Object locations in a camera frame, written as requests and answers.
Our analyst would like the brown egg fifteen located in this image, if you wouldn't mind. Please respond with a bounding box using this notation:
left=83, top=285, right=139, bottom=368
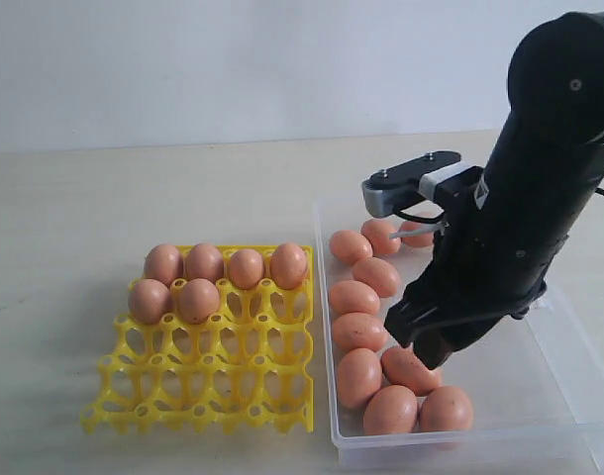
left=363, top=385, right=419, bottom=435

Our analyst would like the brown egg seven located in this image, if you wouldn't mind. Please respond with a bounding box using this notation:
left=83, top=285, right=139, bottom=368
left=352, top=257, right=402, bottom=298

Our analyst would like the clear plastic container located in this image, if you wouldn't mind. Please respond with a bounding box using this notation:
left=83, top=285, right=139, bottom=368
left=312, top=197, right=604, bottom=471

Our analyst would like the brown egg thirteen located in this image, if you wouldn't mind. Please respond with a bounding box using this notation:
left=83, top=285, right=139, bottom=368
left=336, top=348, right=382, bottom=410

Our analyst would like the brown egg twelve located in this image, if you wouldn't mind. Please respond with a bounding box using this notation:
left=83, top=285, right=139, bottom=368
left=331, top=313, right=389, bottom=352

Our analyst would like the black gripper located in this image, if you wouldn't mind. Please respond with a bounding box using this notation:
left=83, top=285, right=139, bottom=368
left=385, top=167, right=588, bottom=371

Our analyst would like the brown egg two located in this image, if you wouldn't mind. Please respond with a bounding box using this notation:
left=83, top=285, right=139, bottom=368
left=184, top=242, right=224, bottom=283

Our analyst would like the brown egg five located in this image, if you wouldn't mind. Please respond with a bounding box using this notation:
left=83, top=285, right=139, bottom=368
left=360, top=219, right=401, bottom=256

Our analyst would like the brown egg one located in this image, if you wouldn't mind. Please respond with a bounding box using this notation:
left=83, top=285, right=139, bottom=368
left=144, top=243, right=183, bottom=287

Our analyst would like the brown egg ten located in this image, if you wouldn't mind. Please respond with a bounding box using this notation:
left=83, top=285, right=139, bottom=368
left=329, top=279, right=380, bottom=316

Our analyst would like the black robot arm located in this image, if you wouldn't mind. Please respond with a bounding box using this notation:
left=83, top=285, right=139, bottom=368
left=385, top=12, right=604, bottom=369

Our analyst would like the brown egg eleven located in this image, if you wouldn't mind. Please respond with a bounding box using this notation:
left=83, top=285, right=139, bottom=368
left=380, top=346, right=442, bottom=397

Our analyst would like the brown egg three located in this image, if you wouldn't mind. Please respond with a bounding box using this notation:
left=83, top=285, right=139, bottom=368
left=228, top=248, right=264, bottom=290

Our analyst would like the brown egg four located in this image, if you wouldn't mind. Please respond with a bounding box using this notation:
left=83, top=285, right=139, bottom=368
left=270, top=242, right=308, bottom=290

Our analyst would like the brown egg six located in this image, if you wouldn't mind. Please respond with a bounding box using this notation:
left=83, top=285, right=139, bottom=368
left=329, top=230, right=373, bottom=266

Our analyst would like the brown egg sixteen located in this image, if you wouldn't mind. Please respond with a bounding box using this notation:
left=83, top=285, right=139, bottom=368
left=419, top=386, right=474, bottom=432

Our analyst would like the brown egg nine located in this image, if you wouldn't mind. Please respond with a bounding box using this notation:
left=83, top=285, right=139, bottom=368
left=399, top=212, right=440, bottom=248

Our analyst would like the brown egg fourteen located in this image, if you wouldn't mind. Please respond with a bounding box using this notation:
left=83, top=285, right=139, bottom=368
left=178, top=278, right=220, bottom=325

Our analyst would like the yellow plastic egg tray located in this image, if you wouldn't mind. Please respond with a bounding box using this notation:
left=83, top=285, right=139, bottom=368
left=80, top=274, right=314, bottom=433

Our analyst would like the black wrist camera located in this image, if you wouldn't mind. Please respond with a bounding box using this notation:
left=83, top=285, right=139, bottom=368
left=361, top=150, right=461, bottom=218

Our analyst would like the brown egg eight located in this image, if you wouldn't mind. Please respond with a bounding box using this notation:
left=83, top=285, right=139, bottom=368
left=128, top=279, right=173, bottom=325

